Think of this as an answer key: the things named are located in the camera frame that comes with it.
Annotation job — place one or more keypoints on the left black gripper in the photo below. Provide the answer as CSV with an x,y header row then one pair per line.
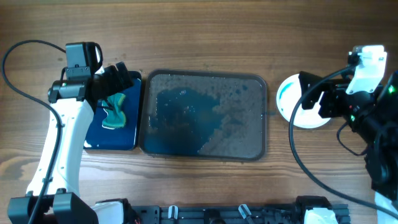
x,y
112,74

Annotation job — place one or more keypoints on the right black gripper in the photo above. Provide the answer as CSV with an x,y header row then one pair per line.
x,y
325,100

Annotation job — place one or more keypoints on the white plate being scrubbed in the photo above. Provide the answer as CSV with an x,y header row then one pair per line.
x,y
288,95

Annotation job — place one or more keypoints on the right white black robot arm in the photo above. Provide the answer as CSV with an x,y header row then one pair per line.
x,y
380,154

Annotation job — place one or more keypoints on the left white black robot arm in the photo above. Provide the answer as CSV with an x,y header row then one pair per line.
x,y
53,194

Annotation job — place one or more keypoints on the small blue tray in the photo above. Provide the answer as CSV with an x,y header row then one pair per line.
x,y
121,139

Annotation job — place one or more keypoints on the large brown tray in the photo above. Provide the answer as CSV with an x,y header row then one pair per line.
x,y
204,115

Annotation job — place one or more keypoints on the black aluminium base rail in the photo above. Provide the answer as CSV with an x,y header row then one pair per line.
x,y
305,209

